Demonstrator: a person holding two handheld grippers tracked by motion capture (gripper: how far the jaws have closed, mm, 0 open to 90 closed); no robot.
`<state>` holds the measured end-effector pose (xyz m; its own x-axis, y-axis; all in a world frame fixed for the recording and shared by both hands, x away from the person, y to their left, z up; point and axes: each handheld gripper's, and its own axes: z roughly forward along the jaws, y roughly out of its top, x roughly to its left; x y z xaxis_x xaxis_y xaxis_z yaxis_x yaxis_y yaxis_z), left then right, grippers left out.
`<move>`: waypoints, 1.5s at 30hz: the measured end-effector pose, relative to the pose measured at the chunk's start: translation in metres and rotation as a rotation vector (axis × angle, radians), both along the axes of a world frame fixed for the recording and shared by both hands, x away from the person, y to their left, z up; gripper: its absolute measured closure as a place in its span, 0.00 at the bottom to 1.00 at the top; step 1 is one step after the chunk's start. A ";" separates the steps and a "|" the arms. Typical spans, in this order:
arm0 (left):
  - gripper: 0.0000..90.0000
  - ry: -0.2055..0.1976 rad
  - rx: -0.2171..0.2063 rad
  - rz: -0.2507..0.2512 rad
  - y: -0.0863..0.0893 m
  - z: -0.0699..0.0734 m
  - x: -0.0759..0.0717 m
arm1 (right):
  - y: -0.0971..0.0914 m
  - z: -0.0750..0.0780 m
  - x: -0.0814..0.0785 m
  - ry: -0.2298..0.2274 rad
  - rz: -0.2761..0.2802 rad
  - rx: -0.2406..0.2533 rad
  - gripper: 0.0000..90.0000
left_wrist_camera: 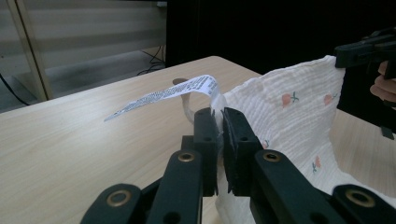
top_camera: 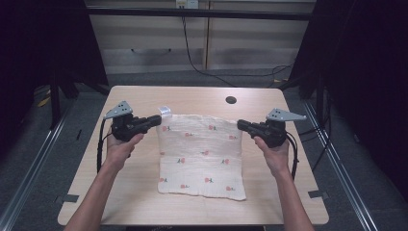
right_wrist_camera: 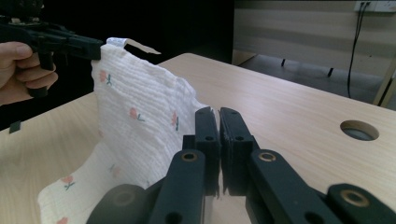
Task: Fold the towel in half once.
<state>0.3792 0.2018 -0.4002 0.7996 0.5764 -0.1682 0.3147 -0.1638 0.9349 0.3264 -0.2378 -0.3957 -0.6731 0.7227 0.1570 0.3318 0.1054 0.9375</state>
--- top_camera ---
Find hand-held gripper black cable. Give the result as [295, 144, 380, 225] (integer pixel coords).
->
[284, 130, 300, 181]
[96, 117, 114, 174]

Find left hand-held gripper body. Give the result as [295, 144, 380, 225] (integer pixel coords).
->
[103, 100, 150, 142]

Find dark cabinet drawer handle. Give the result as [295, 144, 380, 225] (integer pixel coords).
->
[130, 47, 172, 56]

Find black curtain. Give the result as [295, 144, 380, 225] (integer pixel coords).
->
[288, 0, 408, 201]
[0, 0, 109, 155]

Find long black power cable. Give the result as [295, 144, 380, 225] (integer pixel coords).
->
[181, 15, 293, 89]

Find person's right hand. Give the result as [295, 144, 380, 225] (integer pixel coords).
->
[254, 136, 291, 178]

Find grey tape piece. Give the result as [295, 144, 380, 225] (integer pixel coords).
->
[307, 190, 330, 200]
[54, 193, 80, 204]

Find right hand-held gripper black cable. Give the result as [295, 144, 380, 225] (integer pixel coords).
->
[284, 130, 300, 181]

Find left hand-held gripper black cable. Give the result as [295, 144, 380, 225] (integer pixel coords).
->
[96, 117, 114, 174]

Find white flower print towel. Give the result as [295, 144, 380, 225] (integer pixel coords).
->
[156, 105, 247, 202]

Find person's left hand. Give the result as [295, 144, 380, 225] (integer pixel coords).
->
[102, 133, 145, 172]

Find black stand leg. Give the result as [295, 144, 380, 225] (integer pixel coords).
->
[48, 75, 63, 130]

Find yellow object on floor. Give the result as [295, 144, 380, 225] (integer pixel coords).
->
[37, 89, 52, 108]

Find black horizontal frame bar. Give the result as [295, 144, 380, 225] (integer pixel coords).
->
[85, 7, 314, 22]

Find white power outlet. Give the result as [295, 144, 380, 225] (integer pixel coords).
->
[175, 0, 200, 10]

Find pale wooden cabinet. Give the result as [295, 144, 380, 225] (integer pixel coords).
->
[85, 0, 317, 75]

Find metal floor rail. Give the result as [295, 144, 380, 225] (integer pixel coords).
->
[0, 95, 77, 231]
[302, 101, 380, 231]

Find black floor cables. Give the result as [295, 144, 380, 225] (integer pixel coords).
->
[297, 90, 333, 167]

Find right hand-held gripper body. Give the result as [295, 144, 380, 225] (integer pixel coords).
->
[253, 108, 307, 148]

